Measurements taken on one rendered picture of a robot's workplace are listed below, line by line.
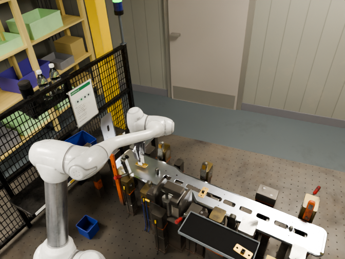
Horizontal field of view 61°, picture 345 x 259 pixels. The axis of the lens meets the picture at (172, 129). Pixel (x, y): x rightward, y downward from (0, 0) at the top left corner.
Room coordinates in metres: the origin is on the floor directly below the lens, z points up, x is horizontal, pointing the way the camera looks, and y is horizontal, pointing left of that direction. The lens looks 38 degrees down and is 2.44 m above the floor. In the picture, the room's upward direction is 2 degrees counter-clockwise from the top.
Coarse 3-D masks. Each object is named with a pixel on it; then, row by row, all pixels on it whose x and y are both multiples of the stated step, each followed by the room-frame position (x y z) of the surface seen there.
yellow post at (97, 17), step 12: (96, 0) 2.10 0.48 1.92; (96, 12) 2.09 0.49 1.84; (96, 24) 2.10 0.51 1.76; (108, 24) 2.17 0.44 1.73; (96, 36) 2.11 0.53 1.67; (108, 36) 2.15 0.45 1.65; (96, 48) 2.13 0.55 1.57; (108, 48) 2.13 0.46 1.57; (108, 60) 2.11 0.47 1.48; (108, 72) 2.09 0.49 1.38; (108, 84) 2.10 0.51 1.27; (108, 96) 2.11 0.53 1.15; (108, 108) 2.13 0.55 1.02
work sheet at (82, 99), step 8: (88, 80) 1.86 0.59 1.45; (80, 88) 1.78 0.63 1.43; (88, 88) 1.85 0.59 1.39; (72, 96) 1.72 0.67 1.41; (80, 96) 1.77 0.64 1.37; (88, 96) 1.83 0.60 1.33; (72, 104) 1.70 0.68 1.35; (80, 104) 1.75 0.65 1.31; (88, 104) 1.82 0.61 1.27; (96, 104) 1.88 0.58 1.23; (80, 112) 1.74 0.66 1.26; (88, 112) 1.80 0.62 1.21; (96, 112) 1.86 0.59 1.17; (80, 120) 1.72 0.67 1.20; (88, 120) 1.78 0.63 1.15
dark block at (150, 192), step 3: (153, 186) 1.14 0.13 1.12; (150, 189) 1.11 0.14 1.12; (153, 189) 1.11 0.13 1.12; (147, 192) 1.09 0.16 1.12; (150, 192) 1.09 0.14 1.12; (147, 195) 1.09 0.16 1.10; (150, 195) 1.08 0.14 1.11; (147, 198) 1.09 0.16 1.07; (150, 198) 1.08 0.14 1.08; (153, 201) 1.07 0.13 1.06; (150, 204) 1.08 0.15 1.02; (153, 204) 1.07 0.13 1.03; (150, 207) 1.09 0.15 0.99; (153, 207) 1.08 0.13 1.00; (150, 210) 1.09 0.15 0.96; (150, 213) 1.09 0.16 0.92; (150, 216) 1.09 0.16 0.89; (153, 228) 1.09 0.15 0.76; (153, 231) 1.09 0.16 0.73
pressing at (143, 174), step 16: (128, 160) 1.49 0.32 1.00; (144, 160) 1.48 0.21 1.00; (160, 160) 1.48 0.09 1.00; (144, 176) 1.33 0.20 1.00; (160, 176) 1.32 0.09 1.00; (176, 176) 1.32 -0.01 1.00; (192, 176) 1.31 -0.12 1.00; (192, 192) 1.17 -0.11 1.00; (208, 192) 1.17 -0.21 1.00; (224, 192) 1.17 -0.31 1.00; (208, 208) 1.05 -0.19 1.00; (224, 208) 1.05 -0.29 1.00; (256, 208) 1.04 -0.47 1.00; (272, 208) 1.04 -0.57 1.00; (272, 224) 0.93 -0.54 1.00; (288, 224) 0.92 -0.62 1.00; (304, 224) 0.92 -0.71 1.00; (288, 240) 0.82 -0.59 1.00; (304, 240) 0.82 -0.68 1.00; (320, 240) 0.82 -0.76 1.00; (320, 256) 0.74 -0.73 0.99
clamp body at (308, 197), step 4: (308, 196) 1.06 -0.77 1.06; (312, 196) 1.06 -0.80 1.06; (304, 200) 1.03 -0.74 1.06; (308, 200) 1.03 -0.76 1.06; (316, 200) 1.03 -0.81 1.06; (304, 204) 1.01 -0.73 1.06; (316, 204) 1.01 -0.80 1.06; (300, 208) 1.05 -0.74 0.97; (304, 208) 0.99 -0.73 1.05; (316, 208) 0.98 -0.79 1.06; (300, 212) 1.00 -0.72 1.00; (312, 212) 0.97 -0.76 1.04; (316, 212) 0.96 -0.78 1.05; (300, 216) 0.99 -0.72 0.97; (312, 216) 0.96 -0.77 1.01; (304, 220) 0.98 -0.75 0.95; (312, 220) 0.96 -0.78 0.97; (296, 232) 0.99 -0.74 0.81; (300, 232) 0.98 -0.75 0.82
